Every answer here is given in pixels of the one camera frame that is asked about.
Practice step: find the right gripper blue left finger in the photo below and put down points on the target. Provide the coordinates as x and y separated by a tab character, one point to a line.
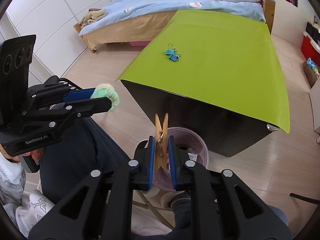
100	206

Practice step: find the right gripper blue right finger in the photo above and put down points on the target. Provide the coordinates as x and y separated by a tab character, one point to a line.
222	205

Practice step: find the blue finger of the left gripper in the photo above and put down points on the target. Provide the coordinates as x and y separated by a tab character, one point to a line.
79	108
78	95

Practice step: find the green white fuzzy scrunchie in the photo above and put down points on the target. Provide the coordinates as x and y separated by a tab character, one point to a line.
106	90

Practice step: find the wooden clothespin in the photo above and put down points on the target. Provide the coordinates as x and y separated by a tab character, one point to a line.
161	142

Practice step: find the pink plastic trash bin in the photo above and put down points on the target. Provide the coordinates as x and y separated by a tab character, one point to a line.
184	171

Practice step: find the person's left hand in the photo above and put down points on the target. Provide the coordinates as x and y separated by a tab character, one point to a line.
36	155

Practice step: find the folded beige blanket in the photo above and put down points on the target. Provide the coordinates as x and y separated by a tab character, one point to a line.
92	16

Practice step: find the wooden bed with blue duvet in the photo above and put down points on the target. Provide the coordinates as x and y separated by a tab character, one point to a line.
142	20

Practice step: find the white wardrobe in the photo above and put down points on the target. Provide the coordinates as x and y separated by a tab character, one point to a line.
57	44

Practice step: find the light blue binder clip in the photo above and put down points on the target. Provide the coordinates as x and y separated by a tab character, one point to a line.
170	50

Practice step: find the dark blue binder clip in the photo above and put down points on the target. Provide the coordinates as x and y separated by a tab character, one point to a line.
174	57

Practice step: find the white drawer cabinet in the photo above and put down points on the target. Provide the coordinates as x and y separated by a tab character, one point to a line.
315	103

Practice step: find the brown basket with toys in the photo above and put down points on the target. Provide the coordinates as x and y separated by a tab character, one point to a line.
311	71

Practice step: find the red storage box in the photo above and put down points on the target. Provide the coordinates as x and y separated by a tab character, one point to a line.
310	48

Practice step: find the white shelf unit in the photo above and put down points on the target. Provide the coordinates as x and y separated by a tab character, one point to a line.
285	12

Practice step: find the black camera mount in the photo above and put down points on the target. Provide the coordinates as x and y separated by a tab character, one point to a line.
16	56

